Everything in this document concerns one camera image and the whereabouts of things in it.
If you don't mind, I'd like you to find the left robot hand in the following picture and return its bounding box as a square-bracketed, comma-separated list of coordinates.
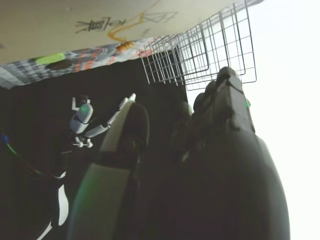
[66, 66, 291, 240]

